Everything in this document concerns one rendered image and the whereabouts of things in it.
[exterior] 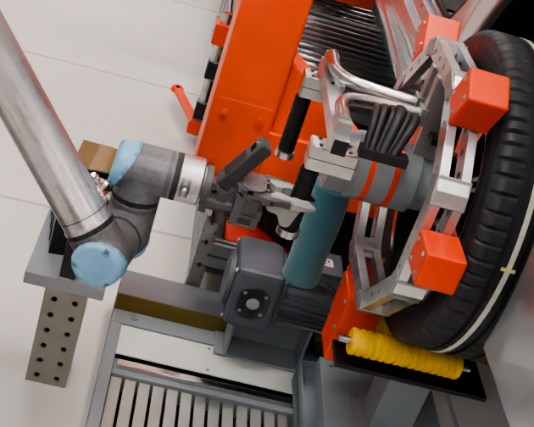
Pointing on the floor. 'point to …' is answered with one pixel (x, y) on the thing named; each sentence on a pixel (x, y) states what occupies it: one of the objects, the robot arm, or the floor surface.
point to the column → (56, 337)
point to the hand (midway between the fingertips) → (309, 200)
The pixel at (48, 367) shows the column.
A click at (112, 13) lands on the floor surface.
